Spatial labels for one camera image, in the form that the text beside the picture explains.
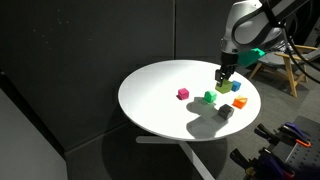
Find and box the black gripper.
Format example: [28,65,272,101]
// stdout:
[214,51,240,83]

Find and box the light green block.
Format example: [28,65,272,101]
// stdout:
[214,78,234,94]

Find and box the blue block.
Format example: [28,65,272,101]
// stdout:
[230,80,242,93]

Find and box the orange block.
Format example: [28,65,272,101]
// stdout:
[232,95,249,110]

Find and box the grey block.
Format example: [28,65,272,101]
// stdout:
[217,103,235,120]

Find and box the magenta block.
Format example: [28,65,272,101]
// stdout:
[177,87,190,101]

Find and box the wooden chair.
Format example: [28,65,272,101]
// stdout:
[248,43,319,98]

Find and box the white table base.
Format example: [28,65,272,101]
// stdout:
[135,134,216,180]

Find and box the purple orange clamp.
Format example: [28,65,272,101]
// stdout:
[283,121,313,149]

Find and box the large purple clamp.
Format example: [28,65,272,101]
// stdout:
[229,148,296,180]

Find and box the perforated metal board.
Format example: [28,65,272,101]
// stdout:
[283,133,320,180]

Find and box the teal camera mount bracket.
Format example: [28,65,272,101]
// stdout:
[237,47,267,68]

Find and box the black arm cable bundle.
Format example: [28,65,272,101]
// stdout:
[279,13,320,85]

